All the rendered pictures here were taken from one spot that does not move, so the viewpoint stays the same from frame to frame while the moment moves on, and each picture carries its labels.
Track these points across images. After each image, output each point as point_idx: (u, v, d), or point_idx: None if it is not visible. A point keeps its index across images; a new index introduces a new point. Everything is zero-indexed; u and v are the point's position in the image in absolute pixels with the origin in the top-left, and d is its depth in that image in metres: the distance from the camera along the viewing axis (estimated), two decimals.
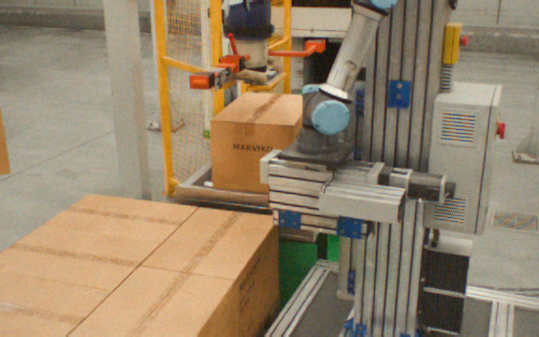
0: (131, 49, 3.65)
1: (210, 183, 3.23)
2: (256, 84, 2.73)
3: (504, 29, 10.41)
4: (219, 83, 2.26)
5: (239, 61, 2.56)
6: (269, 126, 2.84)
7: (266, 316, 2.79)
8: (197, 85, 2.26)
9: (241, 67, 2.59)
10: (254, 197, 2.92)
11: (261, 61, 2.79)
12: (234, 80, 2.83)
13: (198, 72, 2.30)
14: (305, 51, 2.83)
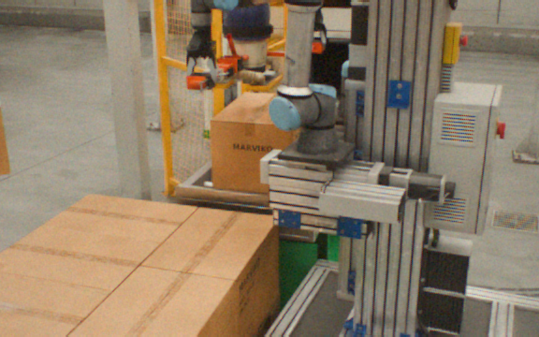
0: (131, 49, 3.65)
1: (210, 183, 3.23)
2: (254, 84, 2.74)
3: (504, 29, 10.41)
4: (209, 84, 2.28)
5: (237, 61, 2.57)
6: (269, 126, 2.84)
7: (266, 316, 2.79)
8: (195, 86, 2.27)
9: (240, 67, 2.60)
10: (254, 197, 2.92)
11: (260, 61, 2.80)
12: (233, 80, 2.84)
13: (196, 73, 2.32)
14: None
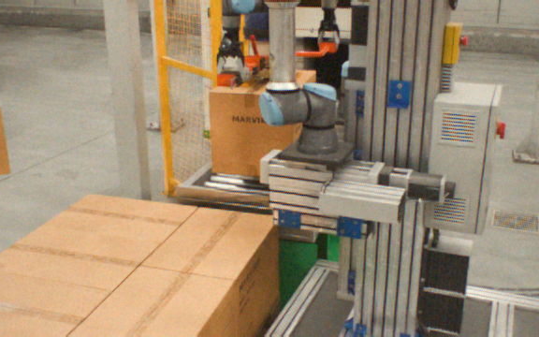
0: (131, 49, 3.65)
1: (210, 183, 3.23)
2: None
3: (504, 29, 10.41)
4: (238, 81, 2.46)
5: (260, 61, 2.76)
6: None
7: (266, 316, 2.79)
8: (225, 83, 2.46)
9: (262, 66, 2.78)
10: (254, 197, 2.92)
11: None
12: (254, 79, 3.02)
13: (225, 71, 2.50)
14: (320, 51, 3.03)
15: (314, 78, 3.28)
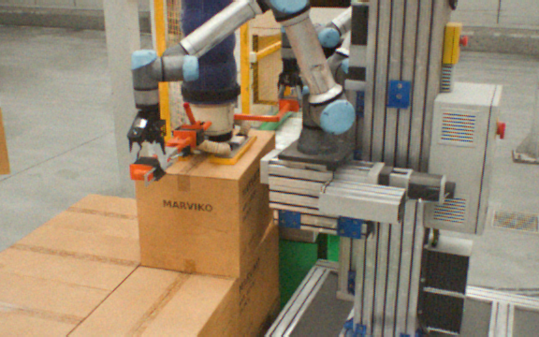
0: (131, 49, 3.65)
1: None
2: (219, 156, 2.34)
3: (504, 29, 10.41)
4: (157, 174, 1.88)
5: (196, 135, 2.18)
6: (207, 180, 2.21)
7: (266, 316, 2.79)
8: (139, 176, 1.87)
9: (199, 141, 2.20)
10: None
11: (225, 126, 2.41)
12: (195, 148, 2.44)
13: (141, 158, 1.92)
14: (277, 115, 2.45)
15: (273, 140, 2.71)
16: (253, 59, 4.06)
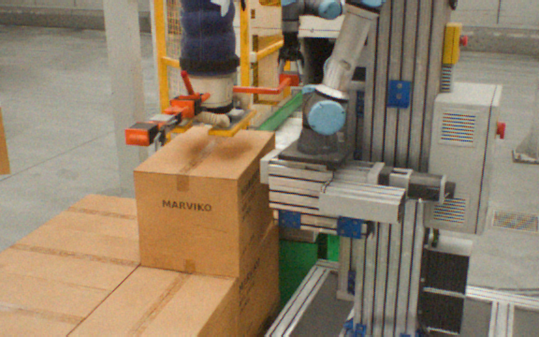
0: (131, 49, 3.65)
1: None
2: (217, 128, 2.31)
3: (504, 29, 10.41)
4: (162, 139, 1.84)
5: (194, 104, 2.14)
6: (206, 180, 2.21)
7: (266, 316, 2.79)
8: (135, 141, 1.84)
9: (197, 111, 2.17)
10: None
11: (225, 99, 2.37)
12: (193, 121, 2.41)
13: (138, 124, 1.88)
14: (277, 88, 2.41)
15: (273, 140, 2.71)
16: (253, 59, 4.06)
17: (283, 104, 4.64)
